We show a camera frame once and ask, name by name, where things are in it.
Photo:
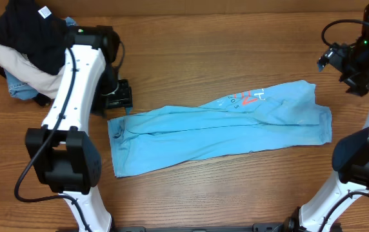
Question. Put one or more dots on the black garment on pile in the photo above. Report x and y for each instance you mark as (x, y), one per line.
(35, 32)

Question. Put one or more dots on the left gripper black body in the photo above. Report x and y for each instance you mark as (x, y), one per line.
(122, 96)

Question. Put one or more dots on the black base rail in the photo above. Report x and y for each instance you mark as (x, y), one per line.
(258, 227)

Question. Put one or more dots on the light blue printed t-shirt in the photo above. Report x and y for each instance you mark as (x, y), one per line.
(269, 118)

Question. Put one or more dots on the cream white garment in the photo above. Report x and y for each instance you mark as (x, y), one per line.
(20, 67)

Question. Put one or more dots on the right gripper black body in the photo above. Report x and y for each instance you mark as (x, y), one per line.
(334, 55)

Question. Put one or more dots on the blue denim jeans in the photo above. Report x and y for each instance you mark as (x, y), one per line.
(32, 55)

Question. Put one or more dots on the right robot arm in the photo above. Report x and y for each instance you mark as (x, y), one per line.
(350, 160)

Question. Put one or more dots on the black garment under pile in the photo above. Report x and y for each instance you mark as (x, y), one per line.
(42, 100)

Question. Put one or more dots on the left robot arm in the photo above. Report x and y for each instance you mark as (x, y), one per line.
(61, 152)

